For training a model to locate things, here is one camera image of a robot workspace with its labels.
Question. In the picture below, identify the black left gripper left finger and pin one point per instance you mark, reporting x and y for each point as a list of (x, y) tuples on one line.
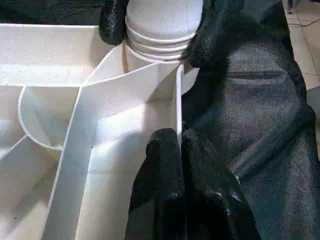
[(160, 190)]

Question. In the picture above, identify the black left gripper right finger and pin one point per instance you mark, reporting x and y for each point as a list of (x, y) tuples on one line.
[(215, 195)]

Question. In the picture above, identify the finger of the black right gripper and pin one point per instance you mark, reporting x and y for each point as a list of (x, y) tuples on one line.
[(215, 30), (112, 22)]

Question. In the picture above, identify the white plastic table leg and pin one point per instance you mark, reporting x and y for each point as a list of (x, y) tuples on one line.
[(162, 22)]

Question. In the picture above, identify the black plastic mat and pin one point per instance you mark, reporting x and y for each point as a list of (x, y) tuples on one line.
[(260, 115)]

